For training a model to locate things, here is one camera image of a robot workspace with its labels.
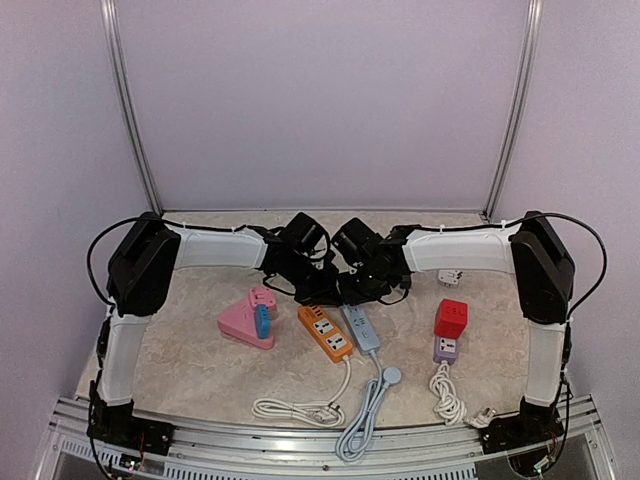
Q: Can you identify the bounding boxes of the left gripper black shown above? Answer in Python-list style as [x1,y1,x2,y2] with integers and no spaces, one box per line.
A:
[277,254,343,306]

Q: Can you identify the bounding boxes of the light blue power strip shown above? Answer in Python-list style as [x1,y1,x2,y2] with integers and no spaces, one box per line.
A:
[340,305,381,355]

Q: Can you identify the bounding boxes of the orange power strip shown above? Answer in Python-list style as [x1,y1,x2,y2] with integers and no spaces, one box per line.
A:
[297,306,353,364]

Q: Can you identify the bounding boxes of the white plug adapter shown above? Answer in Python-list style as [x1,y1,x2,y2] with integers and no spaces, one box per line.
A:
[437,269,463,288]

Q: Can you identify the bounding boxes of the red cube socket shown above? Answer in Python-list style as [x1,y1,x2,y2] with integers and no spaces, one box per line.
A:
[434,299,469,339]

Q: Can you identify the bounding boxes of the purple power strip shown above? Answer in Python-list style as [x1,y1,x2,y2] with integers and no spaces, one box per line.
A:
[433,336,459,366]

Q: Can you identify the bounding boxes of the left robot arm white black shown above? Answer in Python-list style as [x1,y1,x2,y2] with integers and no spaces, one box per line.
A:
[96,212,341,445]

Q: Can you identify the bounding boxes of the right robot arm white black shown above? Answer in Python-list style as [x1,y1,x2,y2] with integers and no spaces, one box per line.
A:
[331,211,575,444]

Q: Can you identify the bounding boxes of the pink square plug adapter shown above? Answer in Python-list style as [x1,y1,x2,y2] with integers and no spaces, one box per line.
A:
[248,286,277,313]

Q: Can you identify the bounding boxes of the blue plug adapter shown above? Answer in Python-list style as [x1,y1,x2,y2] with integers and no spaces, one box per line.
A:
[254,304,271,340]

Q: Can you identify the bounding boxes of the pink triangular socket base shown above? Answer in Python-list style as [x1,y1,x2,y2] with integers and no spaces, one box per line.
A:
[217,299,275,350]

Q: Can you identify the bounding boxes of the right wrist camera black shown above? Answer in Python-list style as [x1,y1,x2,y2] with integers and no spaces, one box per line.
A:
[331,217,383,265]

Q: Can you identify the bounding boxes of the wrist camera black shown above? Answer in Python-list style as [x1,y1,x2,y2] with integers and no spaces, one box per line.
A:
[278,212,330,258]
[331,217,383,265]

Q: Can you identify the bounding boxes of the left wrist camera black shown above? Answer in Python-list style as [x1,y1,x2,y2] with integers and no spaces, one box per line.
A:
[278,212,330,258]

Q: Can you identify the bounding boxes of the white cable of orange strip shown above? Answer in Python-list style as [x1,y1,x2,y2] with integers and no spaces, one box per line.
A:
[250,357,355,429]

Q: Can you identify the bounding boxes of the white cable of purple strip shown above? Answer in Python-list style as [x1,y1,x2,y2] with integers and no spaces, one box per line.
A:
[429,362,499,429]

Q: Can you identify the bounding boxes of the light blue cable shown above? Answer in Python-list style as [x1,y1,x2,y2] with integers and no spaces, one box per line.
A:
[334,351,403,464]

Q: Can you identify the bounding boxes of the right aluminium corner post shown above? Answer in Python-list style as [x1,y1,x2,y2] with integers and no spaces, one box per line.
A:
[482,0,544,220]

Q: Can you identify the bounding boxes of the aluminium corner post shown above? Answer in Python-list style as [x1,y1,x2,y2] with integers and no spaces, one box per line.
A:
[482,0,544,220]
[100,0,164,215]

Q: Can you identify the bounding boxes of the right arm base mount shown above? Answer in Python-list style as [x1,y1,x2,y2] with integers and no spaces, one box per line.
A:
[479,398,565,455]

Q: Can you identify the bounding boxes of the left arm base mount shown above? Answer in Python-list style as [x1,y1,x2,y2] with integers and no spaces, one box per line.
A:
[87,397,175,456]

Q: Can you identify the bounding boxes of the aluminium front rail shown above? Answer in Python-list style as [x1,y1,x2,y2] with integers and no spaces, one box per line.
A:
[47,394,609,480]

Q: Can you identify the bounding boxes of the left aluminium corner post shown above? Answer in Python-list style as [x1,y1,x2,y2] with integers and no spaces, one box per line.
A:
[100,0,164,215]

